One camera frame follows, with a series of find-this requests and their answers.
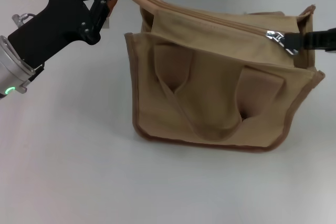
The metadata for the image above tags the khaki canvas food bag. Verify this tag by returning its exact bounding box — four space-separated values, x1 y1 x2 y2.
101 0 326 154

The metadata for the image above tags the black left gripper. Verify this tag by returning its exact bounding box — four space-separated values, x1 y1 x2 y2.
7 0 121 69

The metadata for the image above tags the left gripper cable connector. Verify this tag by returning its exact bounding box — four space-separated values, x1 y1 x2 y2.
10 12 36 28

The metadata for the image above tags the silver zipper pull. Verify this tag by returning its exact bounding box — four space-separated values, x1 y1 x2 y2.
266 30 299 56

